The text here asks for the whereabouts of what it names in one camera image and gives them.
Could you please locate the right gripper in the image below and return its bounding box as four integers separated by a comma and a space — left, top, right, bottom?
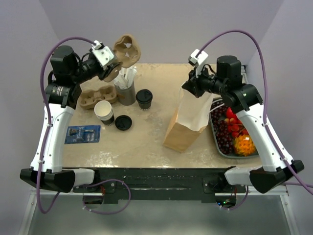
183, 63, 227, 98

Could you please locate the brown paper takeout bag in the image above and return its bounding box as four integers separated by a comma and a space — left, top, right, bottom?
163, 88, 214, 152

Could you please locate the cardboard cup carrier top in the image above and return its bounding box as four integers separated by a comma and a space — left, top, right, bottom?
104, 34, 141, 82

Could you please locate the cardboard cup carrier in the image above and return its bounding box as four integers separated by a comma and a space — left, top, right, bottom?
79, 85, 118, 110
104, 34, 141, 82

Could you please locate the black paper coffee cup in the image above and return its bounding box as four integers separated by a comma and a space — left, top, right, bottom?
136, 94, 153, 110

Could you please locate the black plastic cup lid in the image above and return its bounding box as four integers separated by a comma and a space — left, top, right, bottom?
136, 89, 153, 103

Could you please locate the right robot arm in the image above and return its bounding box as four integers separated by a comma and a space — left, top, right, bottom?
182, 52, 304, 193

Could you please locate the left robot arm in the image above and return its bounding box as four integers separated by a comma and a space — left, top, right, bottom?
20, 44, 119, 192

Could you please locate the blue battery blister pack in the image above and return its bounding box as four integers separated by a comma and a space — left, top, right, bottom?
65, 125, 101, 144

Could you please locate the cardboard cup carrier bottom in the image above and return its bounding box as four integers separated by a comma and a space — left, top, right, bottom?
79, 85, 118, 110

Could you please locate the red apple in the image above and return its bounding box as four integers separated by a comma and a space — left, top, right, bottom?
225, 107, 238, 120

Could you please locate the stack of paper cups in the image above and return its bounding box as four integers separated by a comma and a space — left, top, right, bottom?
93, 100, 114, 125

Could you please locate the cherries pile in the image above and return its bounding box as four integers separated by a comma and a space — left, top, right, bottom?
224, 118, 249, 139

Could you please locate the dark red grapes bunch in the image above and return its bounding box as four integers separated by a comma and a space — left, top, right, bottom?
210, 98, 234, 156

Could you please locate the grey fruit tray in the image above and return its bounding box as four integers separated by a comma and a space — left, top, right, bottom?
209, 97, 258, 159

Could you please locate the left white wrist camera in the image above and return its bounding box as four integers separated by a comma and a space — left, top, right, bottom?
91, 40, 116, 69

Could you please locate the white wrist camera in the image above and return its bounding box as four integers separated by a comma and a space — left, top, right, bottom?
91, 40, 116, 69
188, 49, 209, 78

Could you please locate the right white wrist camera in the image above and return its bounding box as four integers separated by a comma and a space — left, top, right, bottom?
188, 49, 209, 78

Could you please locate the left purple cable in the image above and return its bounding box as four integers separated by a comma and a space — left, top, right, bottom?
36, 36, 132, 215

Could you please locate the purple cable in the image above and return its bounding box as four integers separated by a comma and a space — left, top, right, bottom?
36, 36, 132, 215
198, 29, 313, 211

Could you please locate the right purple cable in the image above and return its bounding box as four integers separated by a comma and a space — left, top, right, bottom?
198, 29, 313, 211

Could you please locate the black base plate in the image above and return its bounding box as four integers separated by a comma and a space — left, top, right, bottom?
73, 167, 246, 204

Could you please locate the aluminium rail frame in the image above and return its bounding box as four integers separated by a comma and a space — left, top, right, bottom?
18, 159, 300, 235

